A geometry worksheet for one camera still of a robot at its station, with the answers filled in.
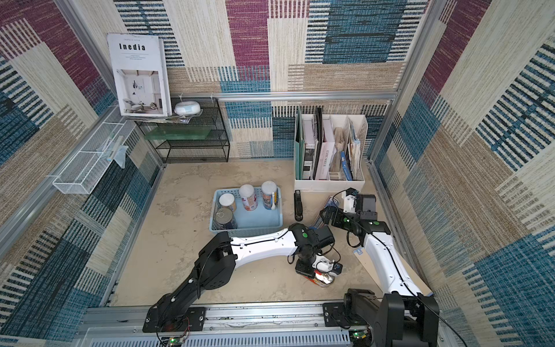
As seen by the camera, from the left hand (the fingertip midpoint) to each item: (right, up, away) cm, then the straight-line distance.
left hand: (314, 264), depth 83 cm
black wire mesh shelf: (-48, +49, +35) cm, 77 cm away
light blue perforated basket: (-30, +17, +16) cm, 38 cm away
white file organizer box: (+18, +36, +17) cm, 43 cm away
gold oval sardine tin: (+2, -4, -5) cm, 6 cm away
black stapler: (-5, +20, +15) cm, 26 cm away
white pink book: (+7, +38, +18) cm, 43 cm away
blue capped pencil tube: (+3, +14, +9) cm, 17 cm away
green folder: (-3, +49, +33) cm, 59 cm away
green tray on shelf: (-57, +52, +12) cm, 79 cm away
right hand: (+7, +19, +2) cm, 21 cm away
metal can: (-36, +18, +4) cm, 40 cm away
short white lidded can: (-36, +23, +13) cm, 45 cm away
